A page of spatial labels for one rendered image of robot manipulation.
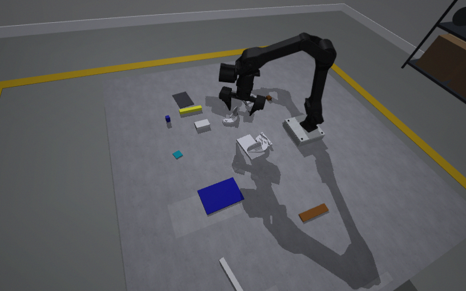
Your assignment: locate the yellow rectangular bar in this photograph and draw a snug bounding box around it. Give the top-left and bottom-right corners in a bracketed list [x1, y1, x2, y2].
[179, 105, 202, 114]

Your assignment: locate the grey flat bar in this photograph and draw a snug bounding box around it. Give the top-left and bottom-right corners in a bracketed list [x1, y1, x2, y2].
[219, 257, 243, 291]

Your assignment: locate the brown flat rectangular plate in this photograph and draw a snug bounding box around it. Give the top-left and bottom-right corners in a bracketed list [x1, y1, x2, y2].
[299, 204, 329, 222]

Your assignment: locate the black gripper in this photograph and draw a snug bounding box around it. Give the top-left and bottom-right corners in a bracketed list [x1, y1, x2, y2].
[219, 84, 266, 116]

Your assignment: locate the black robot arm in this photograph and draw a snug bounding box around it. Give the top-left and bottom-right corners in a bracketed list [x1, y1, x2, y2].
[219, 32, 337, 132]

